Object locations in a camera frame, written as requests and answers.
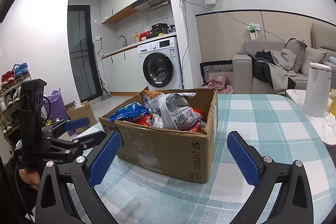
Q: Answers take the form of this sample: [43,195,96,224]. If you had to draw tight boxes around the white kitchen base cabinet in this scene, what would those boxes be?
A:
[102,49,143,97]

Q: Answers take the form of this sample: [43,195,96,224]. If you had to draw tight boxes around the red black-striped snack packet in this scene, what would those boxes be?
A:
[136,114,154,126]

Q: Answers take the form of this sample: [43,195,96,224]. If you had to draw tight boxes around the teal checked tablecloth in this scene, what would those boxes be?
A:
[66,94,336,224]

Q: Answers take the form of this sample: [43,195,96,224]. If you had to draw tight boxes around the purple plastic bag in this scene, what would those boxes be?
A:
[43,89,70,136]

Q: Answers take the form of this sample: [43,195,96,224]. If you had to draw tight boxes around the wooden shoe rack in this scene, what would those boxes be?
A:
[0,64,32,146]

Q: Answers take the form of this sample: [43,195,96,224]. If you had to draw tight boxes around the printed floor cardboard box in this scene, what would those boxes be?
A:
[68,101,98,134]

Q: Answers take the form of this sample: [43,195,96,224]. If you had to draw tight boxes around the white cylindrical bin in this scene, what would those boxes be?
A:
[303,62,332,118]

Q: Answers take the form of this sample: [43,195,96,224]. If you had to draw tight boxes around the pink cloth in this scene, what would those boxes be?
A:
[207,76,234,94]

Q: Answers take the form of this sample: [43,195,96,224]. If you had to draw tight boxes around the red shoes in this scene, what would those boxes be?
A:
[1,70,15,83]

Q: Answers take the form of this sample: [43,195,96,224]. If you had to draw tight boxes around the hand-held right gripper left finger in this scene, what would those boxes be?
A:
[35,131,122,224]

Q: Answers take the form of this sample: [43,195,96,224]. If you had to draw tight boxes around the white purple-edged candy packet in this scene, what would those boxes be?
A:
[145,93,189,115]

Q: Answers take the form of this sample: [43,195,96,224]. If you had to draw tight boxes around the small red snack packet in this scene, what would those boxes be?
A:
[184,109,208,133]

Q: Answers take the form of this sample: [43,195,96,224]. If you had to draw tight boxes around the floor mop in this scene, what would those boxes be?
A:
[92,43,111,101]

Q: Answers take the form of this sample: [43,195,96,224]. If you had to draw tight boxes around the person's left forearm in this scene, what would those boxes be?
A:
[4,161,37,224]

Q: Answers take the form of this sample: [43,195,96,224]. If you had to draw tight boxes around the person's left hand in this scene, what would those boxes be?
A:
[18,168,41,190]

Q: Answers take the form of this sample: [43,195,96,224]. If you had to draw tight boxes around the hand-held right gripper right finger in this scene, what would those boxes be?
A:
[226,131,314,224]

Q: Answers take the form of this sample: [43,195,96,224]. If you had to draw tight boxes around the grey sofa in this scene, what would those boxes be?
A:
[232,22,336,96]

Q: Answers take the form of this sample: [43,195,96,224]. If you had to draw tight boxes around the black jacket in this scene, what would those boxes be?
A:
[252,51,276,94]

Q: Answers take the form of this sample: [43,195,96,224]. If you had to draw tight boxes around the black patterned basket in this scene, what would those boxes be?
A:
[200,61,234,85]

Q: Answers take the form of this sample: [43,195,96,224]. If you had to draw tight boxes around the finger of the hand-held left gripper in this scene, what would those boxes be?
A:
[47,131,107,156]
[42,117,91,135]

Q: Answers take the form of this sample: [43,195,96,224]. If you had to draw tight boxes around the black pressure cooker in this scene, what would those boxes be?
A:
[151,23,169,37]

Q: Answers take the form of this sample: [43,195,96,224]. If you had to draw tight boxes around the black framed glass door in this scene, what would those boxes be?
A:
[68,5,96,102]

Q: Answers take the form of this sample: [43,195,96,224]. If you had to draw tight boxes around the grey pillow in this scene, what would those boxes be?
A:
[299,47,327,77]
[285,38,307,73]

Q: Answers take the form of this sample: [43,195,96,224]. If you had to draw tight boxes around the brown cardboard box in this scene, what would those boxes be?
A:
[99,88,219,184]

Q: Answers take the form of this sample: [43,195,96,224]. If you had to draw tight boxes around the grey garment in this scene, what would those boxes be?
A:
[268,49,297,96]

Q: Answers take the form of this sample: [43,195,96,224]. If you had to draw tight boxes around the yellow plastic bag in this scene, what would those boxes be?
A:
[325,90,336,128]

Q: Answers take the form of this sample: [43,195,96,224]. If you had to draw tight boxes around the orange stick snack packet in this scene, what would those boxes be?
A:
[143,90,164,100]

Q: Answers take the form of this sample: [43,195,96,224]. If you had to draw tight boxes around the blue shoes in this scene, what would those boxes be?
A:
[13,63,29,79]

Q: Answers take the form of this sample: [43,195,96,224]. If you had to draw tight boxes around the white washing machine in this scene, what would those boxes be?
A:
[138,36,183,90]

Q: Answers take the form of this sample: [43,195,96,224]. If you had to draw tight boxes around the white wall socket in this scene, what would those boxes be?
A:
[247,23,261,41]

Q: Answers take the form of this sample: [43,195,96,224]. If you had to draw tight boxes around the dark blue cookie packet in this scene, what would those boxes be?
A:
[109,101,150,123]

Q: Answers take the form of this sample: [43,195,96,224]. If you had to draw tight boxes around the purple cartoon candy packet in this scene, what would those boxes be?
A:
[153,106,203,130]

